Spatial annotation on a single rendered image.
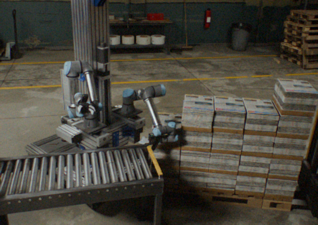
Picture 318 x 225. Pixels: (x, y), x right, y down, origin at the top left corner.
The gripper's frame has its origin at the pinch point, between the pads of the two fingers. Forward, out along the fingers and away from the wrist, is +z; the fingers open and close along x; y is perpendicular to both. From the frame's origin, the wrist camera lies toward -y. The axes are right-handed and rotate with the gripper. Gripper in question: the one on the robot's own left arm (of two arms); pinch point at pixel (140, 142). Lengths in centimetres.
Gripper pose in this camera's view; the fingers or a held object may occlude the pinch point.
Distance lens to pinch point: 300.0
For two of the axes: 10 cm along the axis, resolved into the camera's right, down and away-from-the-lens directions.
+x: 2.4, 3.9, -8.9
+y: 0.4, -9.2, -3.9
